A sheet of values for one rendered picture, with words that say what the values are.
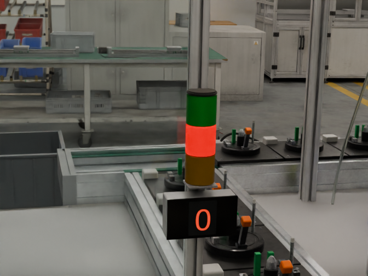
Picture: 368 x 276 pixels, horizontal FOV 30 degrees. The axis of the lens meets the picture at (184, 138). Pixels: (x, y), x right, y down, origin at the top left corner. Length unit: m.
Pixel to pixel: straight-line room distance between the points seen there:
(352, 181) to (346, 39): 7.91
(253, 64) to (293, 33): 1.66
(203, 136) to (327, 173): 1.37
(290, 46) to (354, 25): 0.97
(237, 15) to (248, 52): 3.25
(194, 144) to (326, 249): 0.92
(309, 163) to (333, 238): 0.35
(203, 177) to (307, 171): 1.19
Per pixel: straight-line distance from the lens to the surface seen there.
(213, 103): 1.11
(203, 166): 1.12
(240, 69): 8.55
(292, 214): 2.20
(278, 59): 10.09
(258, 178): 2.36
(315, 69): 2.23
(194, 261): 1.24
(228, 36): 8.47
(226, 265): 1.55
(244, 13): 11.76
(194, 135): 1.11
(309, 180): 2.31
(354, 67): 10.45
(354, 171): 2.49
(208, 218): 1.15
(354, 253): 1.96
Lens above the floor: 1.61
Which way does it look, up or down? 14 degrees down
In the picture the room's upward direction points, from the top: 1 degrees clockwise
